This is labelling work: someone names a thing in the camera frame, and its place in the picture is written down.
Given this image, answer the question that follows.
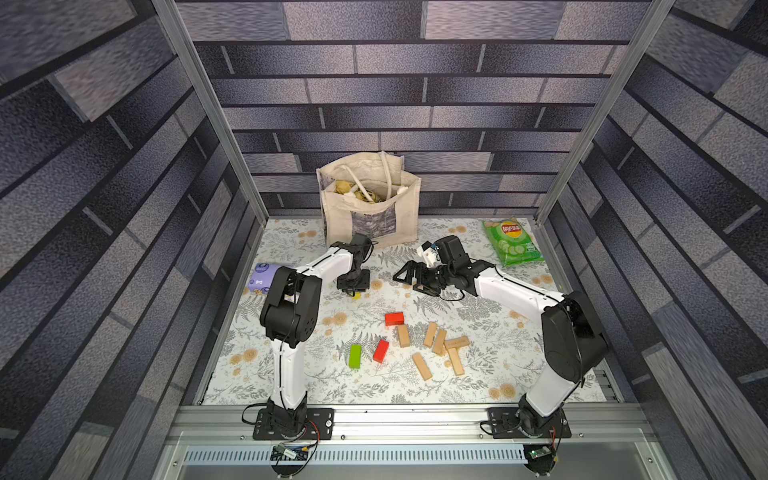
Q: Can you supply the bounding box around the right circuit board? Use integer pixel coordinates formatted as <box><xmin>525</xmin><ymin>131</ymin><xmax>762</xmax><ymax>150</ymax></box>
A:
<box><xmin>523</xmin><ymin>444</ymin><xmax>554</xmax><ymax>462</ymax></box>

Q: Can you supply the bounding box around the circuit board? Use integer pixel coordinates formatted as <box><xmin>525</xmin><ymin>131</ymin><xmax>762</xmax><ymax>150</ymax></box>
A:
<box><xmin>523</xmin><ymin>444</ymin><xmax>554</xmax><ymax>462</ymax></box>
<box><xmin>270</xmin><ymin>444</ymin><xmax>314</xmax><ymax>463</ymax></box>

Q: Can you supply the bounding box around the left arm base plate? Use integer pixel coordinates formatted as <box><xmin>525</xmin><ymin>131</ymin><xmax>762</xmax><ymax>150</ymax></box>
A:
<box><xmin>252</xmin><ymin>408</ymin><xmax>336</xmax><ymax>441</ymax></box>

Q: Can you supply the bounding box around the green block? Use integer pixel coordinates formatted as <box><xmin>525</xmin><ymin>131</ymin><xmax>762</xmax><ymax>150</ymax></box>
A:
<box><xmin>348</xmin><ymin>344</ymin><xmax>362</xmax><ymax>369</ymax></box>

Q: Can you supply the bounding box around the red block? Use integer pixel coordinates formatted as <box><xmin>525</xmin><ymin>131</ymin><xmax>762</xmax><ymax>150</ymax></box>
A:
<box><xmin>385</xmin><ymin>312</ymin><xmax>405</xmax><ymax>327</ymax></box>
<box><xmin>373</xmin><ymin>339</ymin><xmax>390</xmax><ymax>364</ymax></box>

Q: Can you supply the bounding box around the wooden block middle left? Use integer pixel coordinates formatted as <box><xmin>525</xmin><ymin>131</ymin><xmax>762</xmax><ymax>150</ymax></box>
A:
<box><xmin>423</xmin><ymin>322</ymin><xmax>438</xmax><ymax>348</ymax></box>

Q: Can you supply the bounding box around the wooden block top horizontal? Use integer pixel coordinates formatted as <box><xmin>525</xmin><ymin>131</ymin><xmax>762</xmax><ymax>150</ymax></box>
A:
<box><xmin>444</xmin><ymin>336</ymin><xmax>470</xmax><ymax>350</ymax></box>

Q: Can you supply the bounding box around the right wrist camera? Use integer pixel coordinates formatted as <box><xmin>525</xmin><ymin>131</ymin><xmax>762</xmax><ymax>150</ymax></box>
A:
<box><xmin>417</xmin><ymin>241</ymin><xmax>440</xmax><ymax>269</ymax></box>

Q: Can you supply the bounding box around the wooden block right lower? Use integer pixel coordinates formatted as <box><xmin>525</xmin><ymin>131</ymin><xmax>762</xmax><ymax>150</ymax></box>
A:
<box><xmin>448</xmin><ymin>348</ymin><xmax>465</xmax><ymax>376</ymax></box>

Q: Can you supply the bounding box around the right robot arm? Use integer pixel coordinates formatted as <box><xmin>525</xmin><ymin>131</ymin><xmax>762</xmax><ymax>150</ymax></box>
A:
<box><xmin>393</xmin><ymin>235</ymin><xmax>609</xmax><ymax>438</ymax></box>

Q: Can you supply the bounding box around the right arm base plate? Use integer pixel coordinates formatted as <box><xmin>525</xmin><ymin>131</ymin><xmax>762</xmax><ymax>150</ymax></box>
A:
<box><xmin>483</xmin><ymin>407</ymin><xmax>572</xmax><ymax>440</ymax></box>

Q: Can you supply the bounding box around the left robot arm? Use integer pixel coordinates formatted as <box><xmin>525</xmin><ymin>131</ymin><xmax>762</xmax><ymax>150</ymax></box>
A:
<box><xmin>260</xmin><ymin>234</ymin><xmax>373</xmax><ymax>438</ymax></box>

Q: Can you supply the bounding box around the beige canvas tote bag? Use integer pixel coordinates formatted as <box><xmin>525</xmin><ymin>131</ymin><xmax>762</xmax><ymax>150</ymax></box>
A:
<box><xmin>316</xmin><ymin>151</ymin><xmax>422</xmax><ymax>247</ymax></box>

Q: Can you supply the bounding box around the left circuit board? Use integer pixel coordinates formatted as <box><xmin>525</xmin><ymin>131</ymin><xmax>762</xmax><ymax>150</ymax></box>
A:
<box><xmin>270</xmin><ymin>444</ymin><xmax>314</xmax><ymax>463</ymax></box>

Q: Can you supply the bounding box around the wooden block bottom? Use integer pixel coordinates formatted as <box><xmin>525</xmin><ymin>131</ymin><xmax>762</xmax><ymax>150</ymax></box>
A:
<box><xmin>412</xmin><ymin>353</ymin><xmax>432</xmax><ymax>381</ymax></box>

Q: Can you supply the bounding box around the green chips bag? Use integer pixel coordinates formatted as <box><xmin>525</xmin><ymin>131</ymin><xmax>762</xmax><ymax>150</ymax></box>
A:
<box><xmin>482</xmin><ymin>219</ymin><xmax>544</xmax><ymax>266</ymax></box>

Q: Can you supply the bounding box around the aluminium front rail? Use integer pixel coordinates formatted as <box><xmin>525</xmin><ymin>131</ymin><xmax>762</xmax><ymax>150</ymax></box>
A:
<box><xmin>165</xmin><ymin>403</ymin><xmax>658</xmax><ymax>445</ymax></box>

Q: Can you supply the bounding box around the purple tissue pack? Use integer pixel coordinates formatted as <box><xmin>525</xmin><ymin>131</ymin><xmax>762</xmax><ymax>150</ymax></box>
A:
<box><xmin>247</xmin><ymin>263</ymin><xmax>280</xmax><ymax>295</ymax></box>

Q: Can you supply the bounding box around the wooden block middle right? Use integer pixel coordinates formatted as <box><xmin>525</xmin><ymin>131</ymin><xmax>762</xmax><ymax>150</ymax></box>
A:
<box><xmin>432</xmin><ymin>329</ymin><xmax>447</xmax><ymax>356</ymax></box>

